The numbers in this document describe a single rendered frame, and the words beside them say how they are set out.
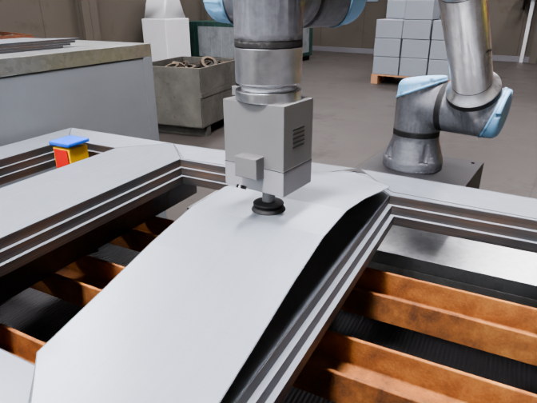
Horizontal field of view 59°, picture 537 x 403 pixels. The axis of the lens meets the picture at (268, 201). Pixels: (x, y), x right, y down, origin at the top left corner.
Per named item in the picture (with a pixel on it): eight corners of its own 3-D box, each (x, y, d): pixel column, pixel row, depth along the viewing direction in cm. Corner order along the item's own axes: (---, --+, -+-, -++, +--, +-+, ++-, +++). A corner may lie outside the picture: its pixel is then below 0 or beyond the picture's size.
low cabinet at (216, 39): (243, 54, 1168) (242, 18, 1136) (312, 59, 1070) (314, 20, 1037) (184, 63, 1004) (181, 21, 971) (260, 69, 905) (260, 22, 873)
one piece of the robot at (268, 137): (200, 67, 50) (208, 207, 57) (268, 74, 46) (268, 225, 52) (253, 59, 58) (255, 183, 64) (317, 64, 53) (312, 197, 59)
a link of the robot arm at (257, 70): (278, 50, 47) (215, 46, 51) (277, 97, 49) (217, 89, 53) (315, 45, 53) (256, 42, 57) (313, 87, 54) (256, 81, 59)
